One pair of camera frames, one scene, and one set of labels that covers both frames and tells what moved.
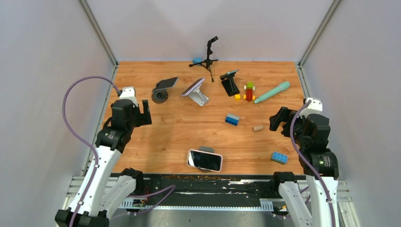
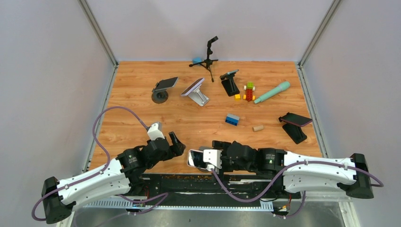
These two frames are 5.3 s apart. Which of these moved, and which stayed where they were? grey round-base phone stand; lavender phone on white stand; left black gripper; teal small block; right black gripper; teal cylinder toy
Moved: left black gripper; right black gripper
Stayed: grey round-base phone stand; lavender phone on white stand; teal small block; teal cylinder toy
